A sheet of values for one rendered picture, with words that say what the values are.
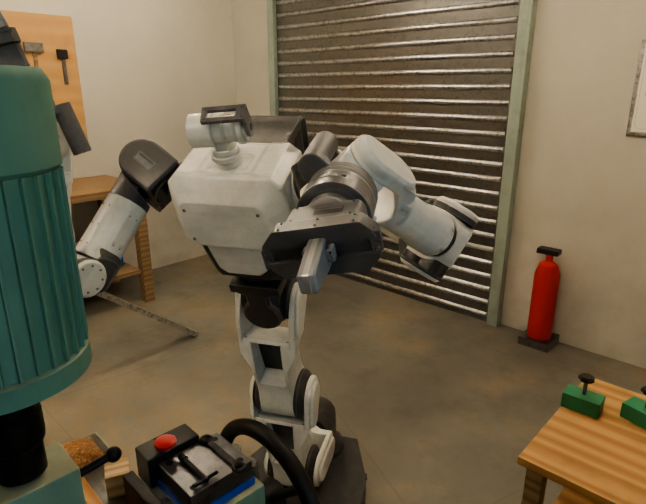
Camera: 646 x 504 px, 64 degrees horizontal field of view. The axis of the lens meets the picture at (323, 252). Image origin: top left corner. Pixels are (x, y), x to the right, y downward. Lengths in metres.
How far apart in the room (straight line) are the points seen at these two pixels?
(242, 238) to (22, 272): 0.63
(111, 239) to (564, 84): 2.63
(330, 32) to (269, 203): 3.15
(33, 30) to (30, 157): 3.64
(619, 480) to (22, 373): 1.42
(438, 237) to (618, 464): 1.05
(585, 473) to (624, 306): 1.83
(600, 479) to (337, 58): 3.23
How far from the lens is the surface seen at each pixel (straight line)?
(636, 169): 3.16
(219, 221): 1.09
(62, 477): 0.70
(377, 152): 0.66
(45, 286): 0.55
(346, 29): 4.00
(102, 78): 4.32
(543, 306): 3.29
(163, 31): 4.59
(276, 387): 1.50
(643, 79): 3.13
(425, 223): 0.77
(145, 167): 1.18
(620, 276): 3.28
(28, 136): 0.52
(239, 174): 1.06
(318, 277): 0.47
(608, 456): 1.70
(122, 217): 1.17
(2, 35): 1.08
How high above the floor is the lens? 1.49
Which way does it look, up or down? 18 degrees down
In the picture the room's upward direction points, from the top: straight up
